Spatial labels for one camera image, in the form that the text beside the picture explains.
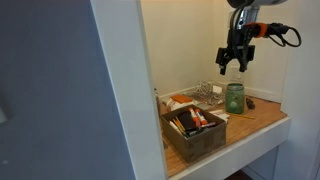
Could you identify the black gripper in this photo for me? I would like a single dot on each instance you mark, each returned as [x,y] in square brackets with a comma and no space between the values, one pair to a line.
[249,41]

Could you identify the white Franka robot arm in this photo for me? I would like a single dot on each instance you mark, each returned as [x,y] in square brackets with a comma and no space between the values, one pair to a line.
[250,15]

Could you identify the white power adapter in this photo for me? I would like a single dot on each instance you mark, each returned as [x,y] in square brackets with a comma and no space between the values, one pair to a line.
[217,89]

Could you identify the green glass jar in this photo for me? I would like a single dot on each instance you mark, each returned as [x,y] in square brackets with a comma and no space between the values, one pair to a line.
[235,100]

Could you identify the clear plastic bag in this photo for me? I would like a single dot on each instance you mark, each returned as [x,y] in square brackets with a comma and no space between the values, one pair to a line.
[206,95]

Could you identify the black sunglasses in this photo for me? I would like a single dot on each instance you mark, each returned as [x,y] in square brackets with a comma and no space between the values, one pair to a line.
[250,104]

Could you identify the loose yellow pencil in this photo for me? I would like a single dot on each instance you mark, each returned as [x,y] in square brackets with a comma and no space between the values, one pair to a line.
[245,116]

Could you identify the orange capped glue stick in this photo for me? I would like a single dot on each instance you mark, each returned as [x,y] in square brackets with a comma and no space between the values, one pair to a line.
[194,117]
[201,116]

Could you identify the orange wallet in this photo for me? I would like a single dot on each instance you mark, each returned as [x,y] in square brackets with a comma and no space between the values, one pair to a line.
[181,98]

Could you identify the dark marker pen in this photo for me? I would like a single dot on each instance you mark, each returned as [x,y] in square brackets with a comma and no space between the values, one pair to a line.
[208,125]

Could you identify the black round case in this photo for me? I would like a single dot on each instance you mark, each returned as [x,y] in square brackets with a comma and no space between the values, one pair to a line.
[186,120]

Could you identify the white paper stack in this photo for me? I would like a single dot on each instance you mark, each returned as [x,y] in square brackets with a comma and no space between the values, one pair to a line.
[173,106]

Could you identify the yellow pencils in bundle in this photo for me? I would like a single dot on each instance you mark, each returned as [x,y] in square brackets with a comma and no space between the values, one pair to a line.
[179,126]

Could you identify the open cardboard supply box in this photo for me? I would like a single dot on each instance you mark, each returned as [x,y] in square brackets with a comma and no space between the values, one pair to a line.
[200,146]

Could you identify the white wall outlet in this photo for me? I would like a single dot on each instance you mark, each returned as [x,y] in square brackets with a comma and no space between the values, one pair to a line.
[234,74]

